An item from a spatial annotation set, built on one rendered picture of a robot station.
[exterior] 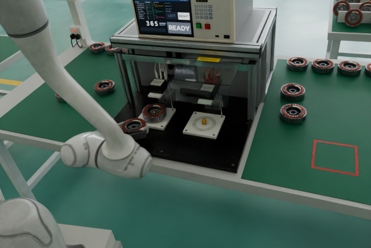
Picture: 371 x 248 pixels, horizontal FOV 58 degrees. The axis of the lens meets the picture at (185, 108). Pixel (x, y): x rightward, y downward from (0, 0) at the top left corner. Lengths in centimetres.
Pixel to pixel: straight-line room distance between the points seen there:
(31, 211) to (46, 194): 162
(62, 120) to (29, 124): 17
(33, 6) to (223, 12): 74
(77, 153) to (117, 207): 120
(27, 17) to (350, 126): 128
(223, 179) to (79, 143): 54
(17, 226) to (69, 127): 88
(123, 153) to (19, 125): 93
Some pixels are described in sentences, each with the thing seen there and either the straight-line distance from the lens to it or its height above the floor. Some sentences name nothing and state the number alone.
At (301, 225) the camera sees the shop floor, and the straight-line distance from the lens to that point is 211.
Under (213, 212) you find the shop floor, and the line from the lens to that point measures 212.
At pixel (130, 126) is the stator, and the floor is 82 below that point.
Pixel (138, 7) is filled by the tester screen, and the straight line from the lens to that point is 147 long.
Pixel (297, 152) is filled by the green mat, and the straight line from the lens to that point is 140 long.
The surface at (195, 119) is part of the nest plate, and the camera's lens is 150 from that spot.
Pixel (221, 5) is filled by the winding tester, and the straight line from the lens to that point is 133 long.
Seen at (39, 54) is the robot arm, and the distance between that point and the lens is 89.
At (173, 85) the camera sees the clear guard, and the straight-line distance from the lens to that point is 126.
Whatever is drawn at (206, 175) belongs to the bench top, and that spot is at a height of 75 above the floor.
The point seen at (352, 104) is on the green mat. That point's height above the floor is 75.
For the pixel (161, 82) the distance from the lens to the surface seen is 154.
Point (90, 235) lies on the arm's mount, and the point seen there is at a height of 81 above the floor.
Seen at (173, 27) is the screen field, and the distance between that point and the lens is 143.
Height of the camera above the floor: 171
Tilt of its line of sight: 36 degrees down
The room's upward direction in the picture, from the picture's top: 7 degrees counter-clockwise
